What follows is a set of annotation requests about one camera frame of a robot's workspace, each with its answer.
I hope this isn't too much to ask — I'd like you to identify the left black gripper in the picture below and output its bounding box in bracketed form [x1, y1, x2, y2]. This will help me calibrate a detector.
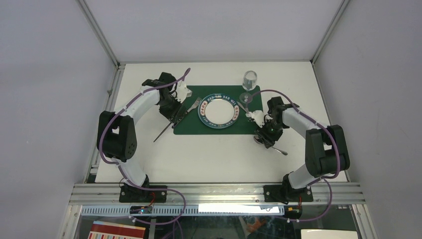
[158, 95, 184, 123]

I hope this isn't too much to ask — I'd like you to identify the white plate teal rim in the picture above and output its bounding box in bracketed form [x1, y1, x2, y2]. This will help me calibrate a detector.
[198, 93, 240, 129]

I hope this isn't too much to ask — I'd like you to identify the white slotted cable duct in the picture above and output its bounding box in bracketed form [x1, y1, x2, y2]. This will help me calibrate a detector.
[81, 204, 285, 217]

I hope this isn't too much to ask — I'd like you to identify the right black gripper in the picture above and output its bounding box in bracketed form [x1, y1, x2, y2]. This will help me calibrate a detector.
[254, 119, 286, 148]

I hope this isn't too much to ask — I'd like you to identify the orange object under table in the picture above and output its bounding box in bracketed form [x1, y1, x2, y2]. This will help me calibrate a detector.
[246, 218, 266, 233]

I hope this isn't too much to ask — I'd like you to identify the silver fork dark handle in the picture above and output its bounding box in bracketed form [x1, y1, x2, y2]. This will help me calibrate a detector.
[172, 97, 202, 128]

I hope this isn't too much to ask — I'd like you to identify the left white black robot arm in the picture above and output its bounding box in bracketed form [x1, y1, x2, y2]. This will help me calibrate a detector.
[97, 69, 192, 202]

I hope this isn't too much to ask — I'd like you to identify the red striped book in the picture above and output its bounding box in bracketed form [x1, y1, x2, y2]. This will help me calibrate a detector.
[88, 221, 146, 239]

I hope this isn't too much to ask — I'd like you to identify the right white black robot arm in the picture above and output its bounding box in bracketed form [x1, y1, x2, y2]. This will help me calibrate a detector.
[247, 97, 350, 204]

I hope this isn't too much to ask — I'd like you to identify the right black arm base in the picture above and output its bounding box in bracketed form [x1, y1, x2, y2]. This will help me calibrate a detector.
[263, 184, 314, 204]

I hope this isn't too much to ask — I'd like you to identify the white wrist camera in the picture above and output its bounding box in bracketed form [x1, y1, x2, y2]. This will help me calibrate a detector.
[246, 110, 265, 128]
[173, 82, 193, 103]

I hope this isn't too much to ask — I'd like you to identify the silver spoon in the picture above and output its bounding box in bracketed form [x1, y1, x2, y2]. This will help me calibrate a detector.
[253, 135, 288, 156]

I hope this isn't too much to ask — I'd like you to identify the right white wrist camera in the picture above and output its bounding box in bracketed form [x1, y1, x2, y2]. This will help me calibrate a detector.
[246, 110, 265, 128]

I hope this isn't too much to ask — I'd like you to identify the dark green placemat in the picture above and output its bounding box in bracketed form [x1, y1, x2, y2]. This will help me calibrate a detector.
[173, 85, 258, 135]

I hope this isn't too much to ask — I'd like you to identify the silver table knife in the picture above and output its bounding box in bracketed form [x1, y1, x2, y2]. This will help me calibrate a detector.
[237, 101, 250, 118]

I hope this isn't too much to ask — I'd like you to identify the aluminium frame rail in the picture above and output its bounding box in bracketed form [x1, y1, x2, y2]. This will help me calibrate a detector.
[69, 182, 366, 205]

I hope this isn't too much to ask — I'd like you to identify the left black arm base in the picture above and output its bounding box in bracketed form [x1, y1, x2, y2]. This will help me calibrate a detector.
[119, 184, 167, 203]

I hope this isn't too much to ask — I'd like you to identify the white box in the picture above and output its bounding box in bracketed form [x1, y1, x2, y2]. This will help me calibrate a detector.
[301, 229, 358, 239]

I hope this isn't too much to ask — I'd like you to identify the clear drinking glass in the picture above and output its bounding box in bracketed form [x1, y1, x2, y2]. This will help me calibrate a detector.
[239, 70, 258, 103]

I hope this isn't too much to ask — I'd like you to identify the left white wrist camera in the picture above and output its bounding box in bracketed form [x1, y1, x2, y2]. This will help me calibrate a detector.
[173, 82, 193, 103]

